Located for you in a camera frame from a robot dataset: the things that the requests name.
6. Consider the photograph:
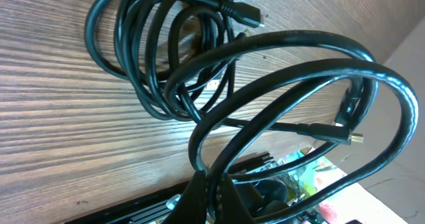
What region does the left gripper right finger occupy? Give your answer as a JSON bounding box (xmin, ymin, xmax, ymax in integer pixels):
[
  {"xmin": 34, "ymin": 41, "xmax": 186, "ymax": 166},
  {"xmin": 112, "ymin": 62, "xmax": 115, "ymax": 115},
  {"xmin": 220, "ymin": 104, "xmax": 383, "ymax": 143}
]
[{"xmin": 217, "ymin": 174, "xmax": 256, "ymax": 224}]

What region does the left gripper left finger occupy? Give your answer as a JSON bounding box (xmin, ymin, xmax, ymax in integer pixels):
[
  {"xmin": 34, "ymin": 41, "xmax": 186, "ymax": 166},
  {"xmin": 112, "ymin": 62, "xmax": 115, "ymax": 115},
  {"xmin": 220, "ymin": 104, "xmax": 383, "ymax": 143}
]
[{"xmin": 163, "ymin": 171, "xmax": 208, "ymax": 224}]

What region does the thick black cable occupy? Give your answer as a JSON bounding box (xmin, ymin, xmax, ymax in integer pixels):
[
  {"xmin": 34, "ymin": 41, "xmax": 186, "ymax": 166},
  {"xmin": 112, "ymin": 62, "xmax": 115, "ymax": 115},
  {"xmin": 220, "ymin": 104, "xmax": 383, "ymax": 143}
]
[{"xmin": 164, "ymin": 29, "xmax": 420, "ymax": 224}]

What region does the thin black cable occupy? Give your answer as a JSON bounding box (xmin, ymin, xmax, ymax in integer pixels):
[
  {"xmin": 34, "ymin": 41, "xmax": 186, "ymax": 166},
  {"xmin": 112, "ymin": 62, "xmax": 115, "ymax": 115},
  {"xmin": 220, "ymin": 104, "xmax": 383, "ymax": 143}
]
[{"xmin": 84, "ymin": 0, "xmax": 266, "ymax": 122}]

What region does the black USB cable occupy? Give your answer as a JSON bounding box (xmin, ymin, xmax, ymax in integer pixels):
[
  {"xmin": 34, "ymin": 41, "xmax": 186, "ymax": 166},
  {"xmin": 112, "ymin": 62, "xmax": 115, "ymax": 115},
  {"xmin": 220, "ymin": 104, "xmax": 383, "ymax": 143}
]
[{"xmin": 167, "ymin": 6, "xmax": 365, "ymax": 185}]

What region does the black mounting rail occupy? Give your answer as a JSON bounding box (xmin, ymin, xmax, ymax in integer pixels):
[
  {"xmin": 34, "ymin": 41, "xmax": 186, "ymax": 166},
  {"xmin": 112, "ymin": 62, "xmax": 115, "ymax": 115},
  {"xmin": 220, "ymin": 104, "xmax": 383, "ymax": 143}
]
[{"xmin": 66, "ymin": 152, "xmax": 273, "ymax": 224}]

